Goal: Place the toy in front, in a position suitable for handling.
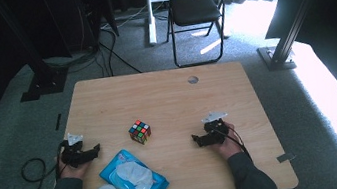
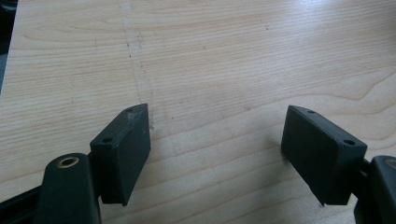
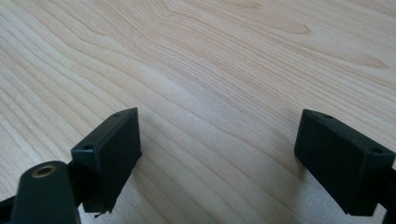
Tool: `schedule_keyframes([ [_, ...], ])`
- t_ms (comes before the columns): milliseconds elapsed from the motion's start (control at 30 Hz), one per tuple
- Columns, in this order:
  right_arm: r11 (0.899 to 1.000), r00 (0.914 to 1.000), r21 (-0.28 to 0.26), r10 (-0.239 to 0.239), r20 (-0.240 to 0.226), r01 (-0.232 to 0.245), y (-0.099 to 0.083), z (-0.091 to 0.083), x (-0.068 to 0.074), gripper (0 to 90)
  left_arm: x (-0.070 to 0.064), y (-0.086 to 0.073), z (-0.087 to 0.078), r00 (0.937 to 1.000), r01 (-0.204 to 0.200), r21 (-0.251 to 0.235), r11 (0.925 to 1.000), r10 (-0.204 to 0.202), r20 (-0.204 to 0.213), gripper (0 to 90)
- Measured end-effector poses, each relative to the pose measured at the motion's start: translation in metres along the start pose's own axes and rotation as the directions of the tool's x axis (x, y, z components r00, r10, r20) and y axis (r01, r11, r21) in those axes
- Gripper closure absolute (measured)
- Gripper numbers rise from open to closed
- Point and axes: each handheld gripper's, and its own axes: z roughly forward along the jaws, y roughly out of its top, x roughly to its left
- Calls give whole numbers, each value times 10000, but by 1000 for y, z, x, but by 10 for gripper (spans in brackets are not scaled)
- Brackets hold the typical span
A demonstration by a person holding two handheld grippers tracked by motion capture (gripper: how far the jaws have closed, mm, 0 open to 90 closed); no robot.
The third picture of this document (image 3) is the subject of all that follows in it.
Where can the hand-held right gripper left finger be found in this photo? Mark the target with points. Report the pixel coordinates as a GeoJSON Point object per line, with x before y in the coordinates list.
{"type": "Point", "coordinates": [109, 155]}

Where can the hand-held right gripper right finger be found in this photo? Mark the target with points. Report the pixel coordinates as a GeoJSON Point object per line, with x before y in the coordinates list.
{"type": "Point", "coordinates": [339, 161]}

